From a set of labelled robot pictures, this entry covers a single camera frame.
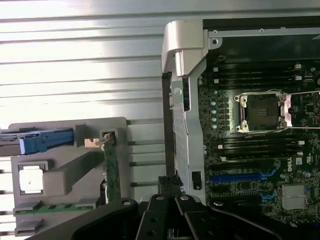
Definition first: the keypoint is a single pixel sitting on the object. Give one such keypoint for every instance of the metal socket locking lever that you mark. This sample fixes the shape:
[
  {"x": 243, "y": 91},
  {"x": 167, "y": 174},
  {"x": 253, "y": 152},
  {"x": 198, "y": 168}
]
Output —
[
  {"x": 305, "y": 128},
  {"x": 305, "y": 93}
]

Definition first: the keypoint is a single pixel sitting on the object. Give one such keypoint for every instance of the grey parts rack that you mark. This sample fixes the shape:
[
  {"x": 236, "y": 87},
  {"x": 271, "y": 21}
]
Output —
[{"x": 65, "y": 175}]

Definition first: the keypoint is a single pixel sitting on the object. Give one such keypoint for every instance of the silver CPU chip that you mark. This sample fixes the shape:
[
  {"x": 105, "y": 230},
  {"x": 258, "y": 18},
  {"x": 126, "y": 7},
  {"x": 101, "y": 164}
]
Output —
[{"x": 30, "y": 182}]

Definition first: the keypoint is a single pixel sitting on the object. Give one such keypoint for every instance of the silver chipset heat sink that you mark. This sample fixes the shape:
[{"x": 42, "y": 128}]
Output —
[{"x": 293, "y": 197}]

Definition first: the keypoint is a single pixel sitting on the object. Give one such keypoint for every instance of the silver and black PC case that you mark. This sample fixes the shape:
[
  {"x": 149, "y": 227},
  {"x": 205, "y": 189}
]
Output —
[{"x": 192, "y": 62}]

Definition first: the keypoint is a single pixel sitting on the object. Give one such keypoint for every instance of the disk with blue carrier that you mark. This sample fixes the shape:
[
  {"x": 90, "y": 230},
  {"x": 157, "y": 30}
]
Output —
[{"x": 45, "y": 140}]

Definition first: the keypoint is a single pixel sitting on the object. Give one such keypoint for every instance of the black RAM slot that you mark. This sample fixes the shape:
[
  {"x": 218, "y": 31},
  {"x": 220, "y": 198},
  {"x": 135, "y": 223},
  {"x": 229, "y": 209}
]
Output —
[
  {"x": 255, "y": 67},
  {"x": 257, "y": 146},
  {"x": 255, "y": 77},
  {"x": 257, "y": 141},
  {"x": 257, "y": 150},
  {"x": 257, "y": 155},
  {"x": 255, "y": 72},
  {"x": 255, "y": 82}
]

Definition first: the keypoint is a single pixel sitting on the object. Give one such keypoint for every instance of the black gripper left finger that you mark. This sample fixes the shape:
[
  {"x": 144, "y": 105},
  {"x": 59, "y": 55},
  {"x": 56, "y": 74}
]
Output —
[{"x": 120, "y": 212}]

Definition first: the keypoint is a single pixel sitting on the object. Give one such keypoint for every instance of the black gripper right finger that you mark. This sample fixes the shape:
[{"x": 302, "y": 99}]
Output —
[{"x": 190, "y": 212}]

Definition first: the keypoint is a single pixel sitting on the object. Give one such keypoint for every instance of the blue expansion slot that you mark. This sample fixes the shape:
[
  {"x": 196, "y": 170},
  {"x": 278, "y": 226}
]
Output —
[{"x": 237, "y": 178}]

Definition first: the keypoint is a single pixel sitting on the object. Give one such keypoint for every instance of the green Dell motherboard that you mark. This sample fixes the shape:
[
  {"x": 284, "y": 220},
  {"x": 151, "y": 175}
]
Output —
[{"x": 275, "y": 180}]

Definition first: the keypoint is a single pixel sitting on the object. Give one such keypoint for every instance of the silver CPU socket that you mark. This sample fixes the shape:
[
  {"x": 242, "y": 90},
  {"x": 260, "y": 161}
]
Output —
[{"x": 262, "y": 111}]

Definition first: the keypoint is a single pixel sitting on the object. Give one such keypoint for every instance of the green RAM stick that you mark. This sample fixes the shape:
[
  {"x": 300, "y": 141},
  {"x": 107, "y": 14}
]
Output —
[{"x": 50, "y": 208}]

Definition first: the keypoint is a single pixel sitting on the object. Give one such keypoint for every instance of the green GPU card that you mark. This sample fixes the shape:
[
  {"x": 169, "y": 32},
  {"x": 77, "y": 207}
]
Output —
[{"x": 112, "y": 170}]

